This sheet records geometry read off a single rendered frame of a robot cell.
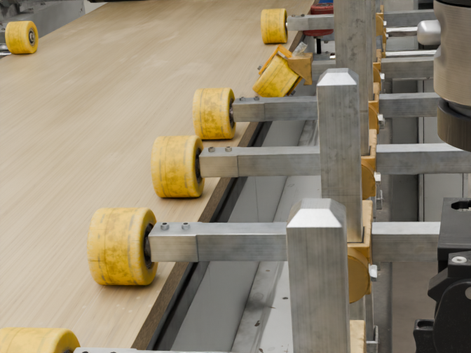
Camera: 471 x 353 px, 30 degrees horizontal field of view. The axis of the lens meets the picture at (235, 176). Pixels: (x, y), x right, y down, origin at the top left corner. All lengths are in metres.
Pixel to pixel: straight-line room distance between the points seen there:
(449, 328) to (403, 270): 2.60
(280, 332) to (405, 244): 0.55
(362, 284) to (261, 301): 0.68
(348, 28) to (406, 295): 1.88
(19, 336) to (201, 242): 0.26
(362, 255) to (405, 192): 2.33
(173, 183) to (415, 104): 0.41
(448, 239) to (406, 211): 2.76
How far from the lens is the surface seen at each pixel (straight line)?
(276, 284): 1.52
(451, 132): 0.36
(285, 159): 1.10
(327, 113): 0.77
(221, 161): 1.11
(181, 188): 1.11
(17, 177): 1.31
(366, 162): 1.04
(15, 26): 2.25
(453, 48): 0.35
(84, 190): 1.22
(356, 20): 1.01
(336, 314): 0.56
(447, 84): 0.35
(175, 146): 1.11
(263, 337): 1.37
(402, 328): 2.64
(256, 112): 1.35
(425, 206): 3.02
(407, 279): 2.92
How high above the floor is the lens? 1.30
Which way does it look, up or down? 19 degrees down
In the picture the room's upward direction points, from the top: 5 degrees counter-clockwise
